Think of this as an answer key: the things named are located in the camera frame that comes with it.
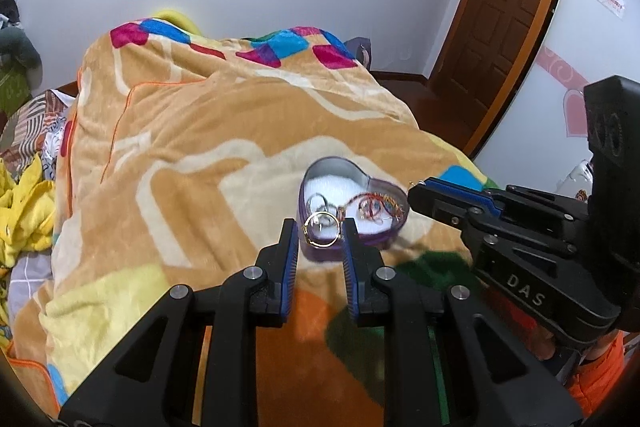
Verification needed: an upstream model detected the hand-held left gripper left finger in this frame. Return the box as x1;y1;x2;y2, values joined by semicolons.
59;218;301;427

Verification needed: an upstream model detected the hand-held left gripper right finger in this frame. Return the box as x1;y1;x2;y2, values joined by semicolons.
341;221;586;427

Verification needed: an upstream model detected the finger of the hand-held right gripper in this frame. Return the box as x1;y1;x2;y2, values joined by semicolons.
407;182;494;231
424;176;512;219

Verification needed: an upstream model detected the gold ring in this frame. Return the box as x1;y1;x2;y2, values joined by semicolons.
303;212;346;249

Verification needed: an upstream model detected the colourful beaded bracelet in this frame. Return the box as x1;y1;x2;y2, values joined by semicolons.
340;190;407;226

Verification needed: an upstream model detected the silver ring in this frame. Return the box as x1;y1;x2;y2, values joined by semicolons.
306;192;332;215
320;202;343;228

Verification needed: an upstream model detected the purple heart-shaped tin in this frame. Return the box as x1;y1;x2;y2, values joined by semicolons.
299;157;412;258

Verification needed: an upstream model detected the person's right forearm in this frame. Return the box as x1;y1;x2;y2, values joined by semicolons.
569;332;627;419

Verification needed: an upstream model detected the white printed bag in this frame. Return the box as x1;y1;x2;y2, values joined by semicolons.
559;159;597;204

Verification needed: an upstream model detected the colourful patchwork blanket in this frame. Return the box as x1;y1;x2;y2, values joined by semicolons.
10;24;501;427

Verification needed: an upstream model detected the grey backpack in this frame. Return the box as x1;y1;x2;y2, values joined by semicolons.
344;37;374;70

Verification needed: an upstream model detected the brown wooden door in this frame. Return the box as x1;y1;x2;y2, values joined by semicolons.
427;0;562;144

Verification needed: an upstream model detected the white paper sign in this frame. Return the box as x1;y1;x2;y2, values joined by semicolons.
598;0;629;19

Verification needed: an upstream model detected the grey checked sheet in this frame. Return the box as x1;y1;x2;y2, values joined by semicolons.
0;254;54;324

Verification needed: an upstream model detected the white floral cloth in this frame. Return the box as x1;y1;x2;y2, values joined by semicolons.
41;117;69;181

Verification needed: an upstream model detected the yellow printed blanket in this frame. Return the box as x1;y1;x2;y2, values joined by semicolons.
0;154;57;348

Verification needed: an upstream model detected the yellow pillow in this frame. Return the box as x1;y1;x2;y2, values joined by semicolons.
149;8;202;40

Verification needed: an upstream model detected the striped brown cloth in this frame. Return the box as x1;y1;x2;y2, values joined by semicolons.
0;89;68;162

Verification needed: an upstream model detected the green patterned bag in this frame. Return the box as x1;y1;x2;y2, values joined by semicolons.
0;67;34;128

